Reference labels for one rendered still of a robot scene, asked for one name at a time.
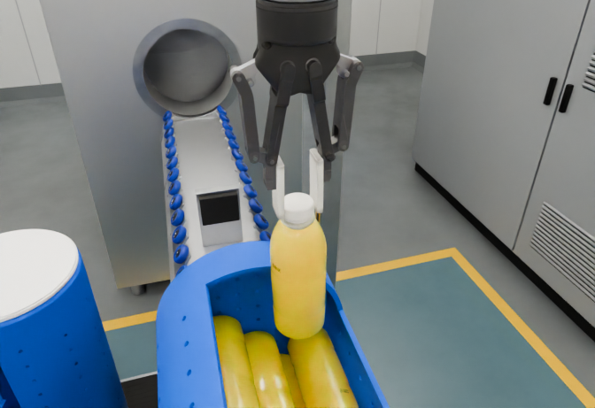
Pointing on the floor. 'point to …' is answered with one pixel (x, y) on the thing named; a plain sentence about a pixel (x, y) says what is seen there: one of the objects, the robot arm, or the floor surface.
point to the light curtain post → (331, 200)
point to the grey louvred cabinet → (517, 117)
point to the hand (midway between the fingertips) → (297, 185)
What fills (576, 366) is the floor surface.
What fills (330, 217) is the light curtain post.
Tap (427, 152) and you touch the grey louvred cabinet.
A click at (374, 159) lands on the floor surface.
